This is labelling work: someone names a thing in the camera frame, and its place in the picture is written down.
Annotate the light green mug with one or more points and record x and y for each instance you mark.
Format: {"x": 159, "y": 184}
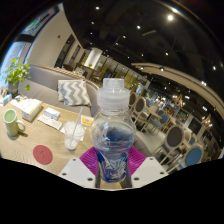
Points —
{"x": 12, "y": 121}

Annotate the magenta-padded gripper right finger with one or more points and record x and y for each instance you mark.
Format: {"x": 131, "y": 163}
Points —
{"x": 148, "y": 170}

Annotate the white paper card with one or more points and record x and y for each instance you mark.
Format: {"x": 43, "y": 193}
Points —
{"x": 50, "y": 122}

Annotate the flat round red coaster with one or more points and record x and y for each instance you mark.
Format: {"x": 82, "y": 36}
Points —
{"x": 42, "y": 154}

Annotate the group of ceiling lights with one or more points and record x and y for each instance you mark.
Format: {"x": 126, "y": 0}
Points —
{"x": 170, "y": 17}

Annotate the clear plastic cup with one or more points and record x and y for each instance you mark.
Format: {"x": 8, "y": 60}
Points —
{"x": 71, "y": 136}

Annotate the group of dining chairs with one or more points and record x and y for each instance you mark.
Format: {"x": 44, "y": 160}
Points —
{"x": 175, "y": 136}

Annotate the light blue tissue pack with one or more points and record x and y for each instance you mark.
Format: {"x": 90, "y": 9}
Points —
{"x": 6, "y": 99}

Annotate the clear blue-labelled water bottle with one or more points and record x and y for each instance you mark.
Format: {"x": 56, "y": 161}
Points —
{"x": 112, "y": 133}

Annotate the grey curved sofa bench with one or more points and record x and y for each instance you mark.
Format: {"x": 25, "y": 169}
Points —
{"x": 43, "y": 81}

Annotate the grey white chevron pillow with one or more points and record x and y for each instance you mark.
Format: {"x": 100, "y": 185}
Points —
{"x": 74, "y": 92}

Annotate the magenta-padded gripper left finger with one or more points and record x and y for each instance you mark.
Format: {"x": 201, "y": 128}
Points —
{"x": 76, "y": 170}

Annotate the small blue white box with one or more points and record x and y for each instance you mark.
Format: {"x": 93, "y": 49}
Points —
{"x": 52, "y": 113}

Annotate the green potted plant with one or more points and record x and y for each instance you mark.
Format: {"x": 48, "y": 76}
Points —
{"x": 16, "y": 71}

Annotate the clear drinking straw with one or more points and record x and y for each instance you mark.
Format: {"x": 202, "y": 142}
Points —
{"x": 79, "y": 115}

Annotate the white cardboard box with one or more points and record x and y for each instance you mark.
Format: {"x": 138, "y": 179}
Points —
{"x": 31, "y": 111}

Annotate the framed wall picture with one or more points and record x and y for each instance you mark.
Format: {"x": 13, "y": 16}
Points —
{"x": 38, "y": 22}

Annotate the yellow table card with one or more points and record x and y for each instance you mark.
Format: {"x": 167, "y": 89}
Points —
{"x": 87, "y": 120}

